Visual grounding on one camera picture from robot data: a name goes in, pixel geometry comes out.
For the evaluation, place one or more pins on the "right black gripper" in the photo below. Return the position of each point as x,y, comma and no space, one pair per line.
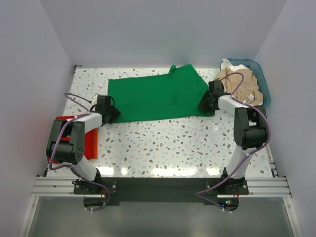
202,104

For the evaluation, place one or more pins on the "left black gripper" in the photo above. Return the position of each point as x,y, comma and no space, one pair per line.
115,114

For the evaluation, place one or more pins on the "green polo shirt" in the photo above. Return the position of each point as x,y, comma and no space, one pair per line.
173,95

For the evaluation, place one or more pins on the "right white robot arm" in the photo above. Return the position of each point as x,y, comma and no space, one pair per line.
251,129

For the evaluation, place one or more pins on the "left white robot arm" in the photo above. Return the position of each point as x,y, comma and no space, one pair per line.
84,170

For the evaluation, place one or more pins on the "orange folded t shirt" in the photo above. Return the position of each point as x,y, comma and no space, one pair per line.
91,144

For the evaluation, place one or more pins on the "beige crumpled shirt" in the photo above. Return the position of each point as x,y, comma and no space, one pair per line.
244,84

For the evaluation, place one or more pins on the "white crumpled shirt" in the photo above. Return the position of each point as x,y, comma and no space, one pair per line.
232,64

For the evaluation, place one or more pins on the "red folded t shirt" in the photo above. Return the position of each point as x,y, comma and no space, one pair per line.
75,142

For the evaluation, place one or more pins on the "teal plastic basket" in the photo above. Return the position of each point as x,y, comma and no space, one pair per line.
258,73

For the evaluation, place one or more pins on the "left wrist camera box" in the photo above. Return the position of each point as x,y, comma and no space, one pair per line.
94,98

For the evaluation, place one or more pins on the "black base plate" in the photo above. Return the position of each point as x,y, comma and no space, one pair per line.
114,191

